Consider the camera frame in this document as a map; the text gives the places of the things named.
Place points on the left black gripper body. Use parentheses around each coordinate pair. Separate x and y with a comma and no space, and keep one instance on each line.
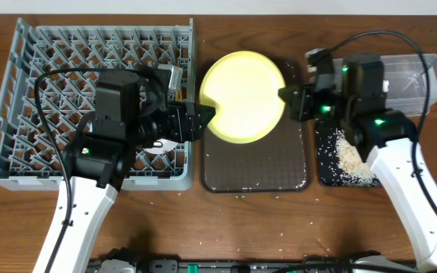
(182,122)

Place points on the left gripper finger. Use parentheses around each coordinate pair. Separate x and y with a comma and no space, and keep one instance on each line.
(204,110)
(203,119)

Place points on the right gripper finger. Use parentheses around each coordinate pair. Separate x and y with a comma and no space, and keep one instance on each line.
(289,100)
(288,91)

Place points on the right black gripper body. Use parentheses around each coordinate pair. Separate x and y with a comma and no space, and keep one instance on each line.
(326,104)

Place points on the pink white bowl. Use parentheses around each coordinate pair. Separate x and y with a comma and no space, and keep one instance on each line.
(161,146)

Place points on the yellow plate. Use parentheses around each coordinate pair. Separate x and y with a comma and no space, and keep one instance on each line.
(243,88)

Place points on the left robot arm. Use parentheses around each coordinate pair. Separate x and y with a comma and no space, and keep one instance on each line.
(132,110)

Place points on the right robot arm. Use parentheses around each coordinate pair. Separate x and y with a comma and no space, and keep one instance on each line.
(388,142)

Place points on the black waste tray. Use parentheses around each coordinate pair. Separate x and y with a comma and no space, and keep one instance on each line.
(328,167)

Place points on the grey dishwasher rack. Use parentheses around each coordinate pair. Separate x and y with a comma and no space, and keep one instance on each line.
(55,65)

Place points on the dark brown serving tray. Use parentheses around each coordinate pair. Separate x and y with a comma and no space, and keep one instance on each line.
(277,162)

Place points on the clear plastic bin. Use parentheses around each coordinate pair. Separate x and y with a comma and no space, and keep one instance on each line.
(408,83)

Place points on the black rail bar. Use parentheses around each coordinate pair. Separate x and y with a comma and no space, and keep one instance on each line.
(127,260)

